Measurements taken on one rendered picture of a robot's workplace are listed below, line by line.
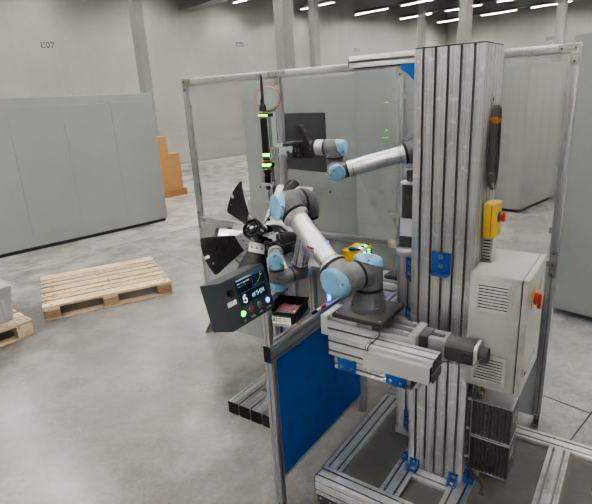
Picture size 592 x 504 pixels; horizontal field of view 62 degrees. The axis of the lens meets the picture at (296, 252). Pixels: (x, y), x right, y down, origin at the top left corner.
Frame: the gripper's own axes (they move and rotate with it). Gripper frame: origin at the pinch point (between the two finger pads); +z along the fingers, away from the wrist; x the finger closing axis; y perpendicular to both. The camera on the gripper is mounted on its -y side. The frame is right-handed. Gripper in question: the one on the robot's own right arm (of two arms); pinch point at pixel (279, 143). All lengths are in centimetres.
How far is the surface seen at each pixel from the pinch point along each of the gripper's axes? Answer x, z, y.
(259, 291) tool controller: -70, -23, 50
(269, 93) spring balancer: 62, 36, -24
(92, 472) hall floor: -77, 86, 167
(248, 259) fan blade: -12, 16, 59
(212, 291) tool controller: -88, -13, 45
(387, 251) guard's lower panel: 63, -40, 73
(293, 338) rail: -44, -23, 84
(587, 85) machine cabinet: 208, -150, -19
